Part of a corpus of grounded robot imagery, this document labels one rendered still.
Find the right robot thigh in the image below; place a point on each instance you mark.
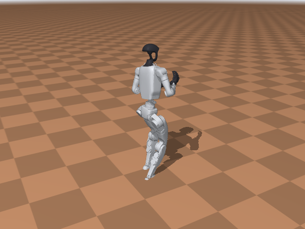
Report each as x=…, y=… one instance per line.
x=160, y=124

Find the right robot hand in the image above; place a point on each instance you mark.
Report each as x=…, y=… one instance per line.
x=175, y=78

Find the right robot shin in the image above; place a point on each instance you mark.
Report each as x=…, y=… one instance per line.
x=156, y=160

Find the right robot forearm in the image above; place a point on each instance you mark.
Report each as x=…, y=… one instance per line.
x=173, y=88

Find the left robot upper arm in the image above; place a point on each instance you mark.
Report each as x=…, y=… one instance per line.
x=135, y=88

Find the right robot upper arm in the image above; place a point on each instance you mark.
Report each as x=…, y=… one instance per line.
x=162, y=74

